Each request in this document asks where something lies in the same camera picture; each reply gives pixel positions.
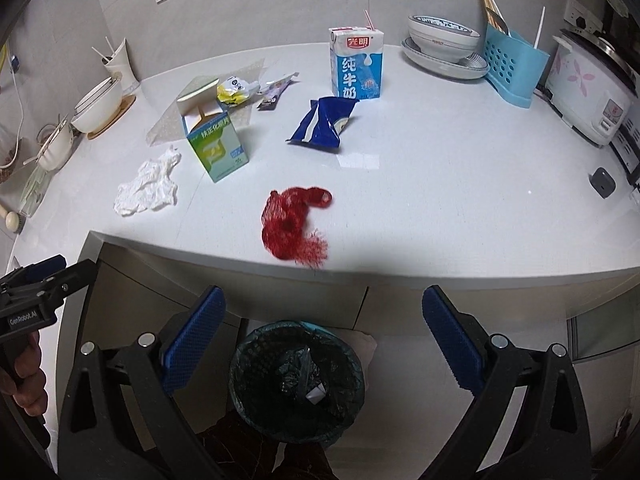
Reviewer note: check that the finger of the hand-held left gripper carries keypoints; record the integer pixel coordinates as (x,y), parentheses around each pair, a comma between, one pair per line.
(75,277)
(45,266)

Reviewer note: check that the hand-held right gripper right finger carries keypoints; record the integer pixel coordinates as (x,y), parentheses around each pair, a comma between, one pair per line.
(450,335)

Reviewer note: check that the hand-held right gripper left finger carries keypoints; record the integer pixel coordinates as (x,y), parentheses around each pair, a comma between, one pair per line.
(195,335)

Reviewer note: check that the black mesh trash bin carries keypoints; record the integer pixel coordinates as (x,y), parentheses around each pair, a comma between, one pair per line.
(260,360)

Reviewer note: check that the white tissue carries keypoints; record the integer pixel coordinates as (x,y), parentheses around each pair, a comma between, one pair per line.
(145,190)

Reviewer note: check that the red mesh net bag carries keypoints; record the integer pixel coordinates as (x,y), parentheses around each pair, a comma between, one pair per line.
(285,225)

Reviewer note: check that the green white medicine box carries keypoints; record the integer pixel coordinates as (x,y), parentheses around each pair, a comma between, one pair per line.
(215,150)

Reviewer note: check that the yellow white snack wrapper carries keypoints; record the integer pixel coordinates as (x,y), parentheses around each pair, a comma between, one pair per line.
(232,91)

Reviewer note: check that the blue snack bag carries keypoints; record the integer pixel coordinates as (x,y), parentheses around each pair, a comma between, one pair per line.
(320,122)

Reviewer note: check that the silver white sachet wrapper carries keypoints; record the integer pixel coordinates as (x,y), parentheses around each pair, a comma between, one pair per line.
(277,82)

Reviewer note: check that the blue white milk carton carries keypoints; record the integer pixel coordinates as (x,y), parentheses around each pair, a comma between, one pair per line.
(357,70)

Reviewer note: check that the red striped drinking straw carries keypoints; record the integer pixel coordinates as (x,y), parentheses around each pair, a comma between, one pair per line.
(370,20)

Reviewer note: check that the person's left hand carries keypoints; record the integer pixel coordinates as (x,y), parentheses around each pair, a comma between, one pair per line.
(30,380)

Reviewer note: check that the clear glass container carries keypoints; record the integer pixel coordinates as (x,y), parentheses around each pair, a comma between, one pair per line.
(35,190)

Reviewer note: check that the clear plastic bag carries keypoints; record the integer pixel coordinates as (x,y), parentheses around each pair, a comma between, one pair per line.
(7,160)

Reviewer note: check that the small white bowl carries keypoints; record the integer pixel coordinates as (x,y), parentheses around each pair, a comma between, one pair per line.
(55,147)

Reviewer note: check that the dark patterned trousers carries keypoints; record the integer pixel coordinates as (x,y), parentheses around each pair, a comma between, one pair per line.
(250,455)

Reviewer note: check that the frosted glass panel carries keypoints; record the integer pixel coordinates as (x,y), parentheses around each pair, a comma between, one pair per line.
(610,340)

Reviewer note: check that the large white bowl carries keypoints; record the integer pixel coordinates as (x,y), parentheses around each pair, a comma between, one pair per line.
(97,107)

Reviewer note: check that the round wooden coaster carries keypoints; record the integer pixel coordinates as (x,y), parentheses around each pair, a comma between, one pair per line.
(120,112)

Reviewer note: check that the clear plastic sheet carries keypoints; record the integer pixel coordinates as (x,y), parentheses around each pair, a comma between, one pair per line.
(165,125)

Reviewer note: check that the white paper cup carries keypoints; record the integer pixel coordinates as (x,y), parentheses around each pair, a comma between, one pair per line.
(122,67)

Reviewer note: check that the small grey box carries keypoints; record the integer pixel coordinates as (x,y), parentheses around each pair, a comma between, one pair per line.
(602,180)

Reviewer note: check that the dark purple packet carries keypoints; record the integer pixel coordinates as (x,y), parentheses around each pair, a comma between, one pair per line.
(270,100)

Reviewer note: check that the blue patterned white plate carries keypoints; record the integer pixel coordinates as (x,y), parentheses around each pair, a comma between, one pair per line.
(435,67)

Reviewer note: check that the light blue cutlery holder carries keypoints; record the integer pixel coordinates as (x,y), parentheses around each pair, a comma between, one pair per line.
(515,70)

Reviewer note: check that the white floral rice cooker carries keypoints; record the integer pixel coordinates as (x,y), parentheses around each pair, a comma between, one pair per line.
(585,90)

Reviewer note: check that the blue patterned white bowl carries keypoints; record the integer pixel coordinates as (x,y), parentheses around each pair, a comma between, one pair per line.
(440,40)

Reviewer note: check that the white plastic stick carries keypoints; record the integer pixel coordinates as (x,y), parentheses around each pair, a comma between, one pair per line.
(539,27)

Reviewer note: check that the wooden chopsticks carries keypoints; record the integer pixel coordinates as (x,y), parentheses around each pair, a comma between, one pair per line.
(487,2)

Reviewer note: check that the white socket with black plug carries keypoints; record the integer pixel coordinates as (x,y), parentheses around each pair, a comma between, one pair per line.
(580,12)

